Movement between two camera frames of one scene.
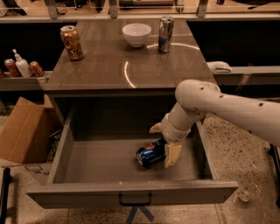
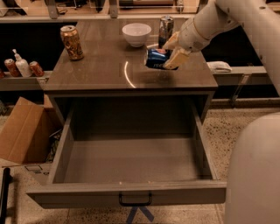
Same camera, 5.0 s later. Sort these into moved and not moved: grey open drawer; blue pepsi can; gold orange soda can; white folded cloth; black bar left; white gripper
Moved: blue pepsi can; white gripper
Not moved: white folded cloth; black bar left; grey open drawer; gold orange soda can
